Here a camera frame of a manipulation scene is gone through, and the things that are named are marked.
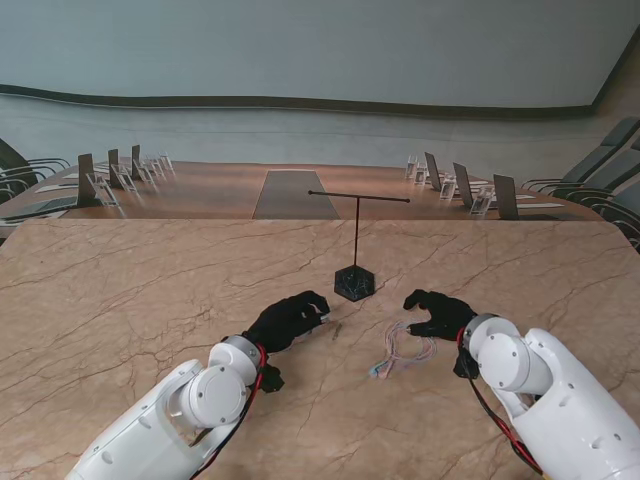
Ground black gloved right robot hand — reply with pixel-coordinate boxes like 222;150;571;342
402;289;479;344

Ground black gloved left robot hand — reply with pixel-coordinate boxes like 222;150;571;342
243;290;332;355

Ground pink wired earphone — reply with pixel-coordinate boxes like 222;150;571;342
367;319;439;379

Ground black T rack marble base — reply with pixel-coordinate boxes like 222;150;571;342
307;189;412;302

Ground grey table runner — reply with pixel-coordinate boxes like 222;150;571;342
252;169;341;220

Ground brown wooden conference table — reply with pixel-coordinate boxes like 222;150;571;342
0;159;601;224

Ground dark office chair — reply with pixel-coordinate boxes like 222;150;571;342
522;117;640;194
0;137;71;186
564;147;640;211
589;179;640;251
0;169;41;205

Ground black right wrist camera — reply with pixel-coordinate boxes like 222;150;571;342
452;349;481;381

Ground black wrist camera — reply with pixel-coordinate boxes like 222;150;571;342
257;364;285;395
452;349;481;381

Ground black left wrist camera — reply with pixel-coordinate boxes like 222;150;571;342
257;364;285;395

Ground red black left arm cables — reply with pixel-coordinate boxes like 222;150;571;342
192;344;269;480

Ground red black arm cables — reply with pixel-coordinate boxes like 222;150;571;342
455;327;544;476
192;344;269;480

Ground red black right arm cables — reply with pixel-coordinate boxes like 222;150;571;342
455;327;544;476

